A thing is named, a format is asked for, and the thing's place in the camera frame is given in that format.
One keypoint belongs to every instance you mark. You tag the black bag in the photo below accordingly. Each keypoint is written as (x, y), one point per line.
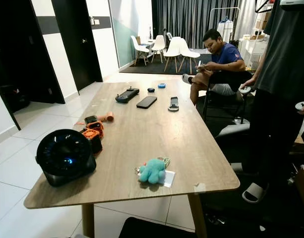
(21, 98)

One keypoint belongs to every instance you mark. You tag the wide black door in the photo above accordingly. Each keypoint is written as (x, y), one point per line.
(23, 49)

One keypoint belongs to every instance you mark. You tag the black round table fan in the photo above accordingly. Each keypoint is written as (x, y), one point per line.
(66, 156)

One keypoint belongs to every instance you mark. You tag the orange and black power tool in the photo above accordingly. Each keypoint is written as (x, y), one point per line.
(94, 123)

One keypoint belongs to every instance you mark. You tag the orange and black battery pack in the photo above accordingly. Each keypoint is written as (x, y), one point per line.
(93, 141)

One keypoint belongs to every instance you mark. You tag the small orange cylinder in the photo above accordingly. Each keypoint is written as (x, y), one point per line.
(107, 117)

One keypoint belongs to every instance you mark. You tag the narrow black door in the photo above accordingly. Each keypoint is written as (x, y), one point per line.
(78, 42)

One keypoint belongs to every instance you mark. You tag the black handheld game console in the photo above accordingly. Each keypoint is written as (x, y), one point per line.
(127, 95)

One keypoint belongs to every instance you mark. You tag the wooden table leg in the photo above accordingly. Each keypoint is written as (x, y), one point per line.
(87, 220)
(196, 215)

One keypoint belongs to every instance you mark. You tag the black smartphone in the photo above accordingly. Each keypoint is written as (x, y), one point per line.
(146, 102)

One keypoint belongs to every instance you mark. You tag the dark floor rug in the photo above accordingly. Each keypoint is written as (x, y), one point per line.
(144, 68)

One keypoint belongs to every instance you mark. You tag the small black round puck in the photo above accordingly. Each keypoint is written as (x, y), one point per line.
(151, 90)

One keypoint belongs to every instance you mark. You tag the white shell chair wooden legs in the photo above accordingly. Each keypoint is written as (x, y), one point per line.
(171, 48)
(157, 43)
(139, 47)
(187, 51)

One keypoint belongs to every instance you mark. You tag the blue tape roll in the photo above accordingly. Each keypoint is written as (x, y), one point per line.
(161, 86)

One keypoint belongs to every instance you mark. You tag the clear plastic card holder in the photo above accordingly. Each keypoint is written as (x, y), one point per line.
(169, 179)

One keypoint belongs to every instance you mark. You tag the black robot lower body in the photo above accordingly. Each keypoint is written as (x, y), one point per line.
(154, 229)

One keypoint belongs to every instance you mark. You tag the dark grey curtain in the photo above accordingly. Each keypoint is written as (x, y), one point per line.
(181, 17)

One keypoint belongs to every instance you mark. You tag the black folding chair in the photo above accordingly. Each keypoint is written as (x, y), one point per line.
(213, 99)

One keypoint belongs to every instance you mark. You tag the grey seat cushion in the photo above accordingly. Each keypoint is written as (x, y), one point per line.
(231, 130)

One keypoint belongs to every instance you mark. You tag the seated person in blue shirt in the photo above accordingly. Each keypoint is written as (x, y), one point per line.
(226, 54)

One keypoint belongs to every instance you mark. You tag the white handheld VR controller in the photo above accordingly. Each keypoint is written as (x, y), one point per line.
(245, 89)
(301, 105)

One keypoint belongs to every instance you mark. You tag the white metal clothes rack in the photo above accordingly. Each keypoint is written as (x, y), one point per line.
(238, 16)

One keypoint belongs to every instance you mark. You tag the white storage shelf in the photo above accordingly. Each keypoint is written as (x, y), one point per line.
(253, 52)

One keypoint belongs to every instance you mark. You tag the standing person in dark clothes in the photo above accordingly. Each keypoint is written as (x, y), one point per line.
(288, 64)

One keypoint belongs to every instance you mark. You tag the white wall switch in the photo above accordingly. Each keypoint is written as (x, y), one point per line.
(94, 21)

